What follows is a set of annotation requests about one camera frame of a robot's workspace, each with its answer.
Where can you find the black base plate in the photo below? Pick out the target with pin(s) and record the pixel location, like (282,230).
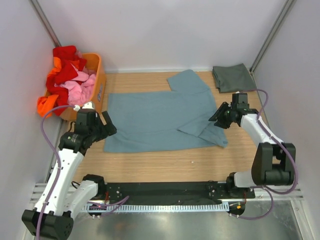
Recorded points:
(175,193)

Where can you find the aluminium corner post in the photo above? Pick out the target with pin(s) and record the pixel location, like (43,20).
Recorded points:
(45,22)
(279,21)

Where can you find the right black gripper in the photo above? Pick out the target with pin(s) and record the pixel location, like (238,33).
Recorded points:
(218,115)

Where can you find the right aluminium corner post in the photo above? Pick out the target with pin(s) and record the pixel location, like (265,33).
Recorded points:
(279,21)

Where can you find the blue-grey t shirt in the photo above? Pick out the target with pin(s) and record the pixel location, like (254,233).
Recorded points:
(172,120)

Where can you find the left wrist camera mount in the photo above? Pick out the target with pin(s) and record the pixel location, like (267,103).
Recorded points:
(88,105)

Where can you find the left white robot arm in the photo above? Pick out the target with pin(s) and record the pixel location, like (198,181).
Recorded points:
(53,215)

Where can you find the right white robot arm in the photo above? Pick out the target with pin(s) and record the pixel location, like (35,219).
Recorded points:
(274,160)

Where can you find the red t shirt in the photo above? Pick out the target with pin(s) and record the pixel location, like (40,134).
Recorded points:
(71,64)

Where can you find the orange plastic laundry basket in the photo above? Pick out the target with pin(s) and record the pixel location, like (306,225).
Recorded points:
(95,63)

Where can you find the slotted white cable duct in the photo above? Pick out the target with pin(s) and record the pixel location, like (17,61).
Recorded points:
(125,209)

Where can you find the left aluminium corner post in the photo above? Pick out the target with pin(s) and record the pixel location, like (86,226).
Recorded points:
(45,22)

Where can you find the orange t shirt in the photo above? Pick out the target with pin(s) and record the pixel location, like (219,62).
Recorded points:
(47,103)

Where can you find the folded dark grey t shirt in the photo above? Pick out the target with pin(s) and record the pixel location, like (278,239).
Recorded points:
(232,78)

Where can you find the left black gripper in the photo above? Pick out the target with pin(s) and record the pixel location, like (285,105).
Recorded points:
(110,129)

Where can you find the pink t shirt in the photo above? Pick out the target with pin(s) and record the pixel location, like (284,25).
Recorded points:
(80,88)

